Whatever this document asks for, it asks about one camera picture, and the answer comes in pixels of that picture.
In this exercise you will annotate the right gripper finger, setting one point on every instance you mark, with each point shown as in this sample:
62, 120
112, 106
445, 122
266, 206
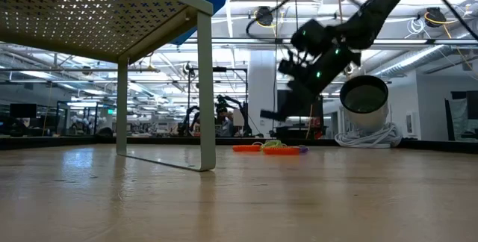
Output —
295, 109

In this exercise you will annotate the purple coil wristband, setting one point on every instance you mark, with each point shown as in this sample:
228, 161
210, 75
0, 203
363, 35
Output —
303, 149

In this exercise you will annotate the orange coil wristband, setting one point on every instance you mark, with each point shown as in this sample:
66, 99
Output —
246, 148
280, 151

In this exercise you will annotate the background black robot arm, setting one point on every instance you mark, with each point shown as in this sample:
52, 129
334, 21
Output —
239, 111
188, 120

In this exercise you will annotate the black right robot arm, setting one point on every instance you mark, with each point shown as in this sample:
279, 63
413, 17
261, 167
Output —
373, 6

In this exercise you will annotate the green coil wristband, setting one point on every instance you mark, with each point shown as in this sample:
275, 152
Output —
272, 143

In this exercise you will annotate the person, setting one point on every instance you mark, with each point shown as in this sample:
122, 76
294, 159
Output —
224, 122

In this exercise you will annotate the pale green perforated metal shelf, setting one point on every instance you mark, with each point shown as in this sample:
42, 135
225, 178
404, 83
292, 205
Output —
93, 18

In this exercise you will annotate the small black monitor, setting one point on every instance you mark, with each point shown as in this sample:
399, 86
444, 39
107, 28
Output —
23, 110

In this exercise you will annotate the background black rig frame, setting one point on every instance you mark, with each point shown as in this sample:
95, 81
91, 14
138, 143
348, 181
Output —
218, 69

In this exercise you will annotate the black aluminium table frame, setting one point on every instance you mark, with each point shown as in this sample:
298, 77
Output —
56, 142

